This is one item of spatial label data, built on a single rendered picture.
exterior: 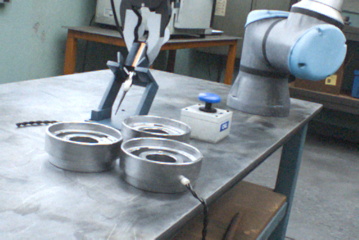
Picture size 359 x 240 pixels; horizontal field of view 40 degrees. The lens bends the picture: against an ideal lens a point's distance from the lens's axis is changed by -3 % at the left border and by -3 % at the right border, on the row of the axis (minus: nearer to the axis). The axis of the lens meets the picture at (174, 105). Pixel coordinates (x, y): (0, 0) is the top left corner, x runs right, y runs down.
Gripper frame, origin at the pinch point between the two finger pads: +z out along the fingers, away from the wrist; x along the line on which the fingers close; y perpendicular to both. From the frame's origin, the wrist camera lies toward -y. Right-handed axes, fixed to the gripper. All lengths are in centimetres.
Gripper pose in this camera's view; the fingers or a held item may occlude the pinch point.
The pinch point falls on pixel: (140, 54)
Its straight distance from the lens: 91.6
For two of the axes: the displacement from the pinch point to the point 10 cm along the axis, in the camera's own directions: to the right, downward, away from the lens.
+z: -1.0, 9.6, 2.7
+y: 4.2, -2.1, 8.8
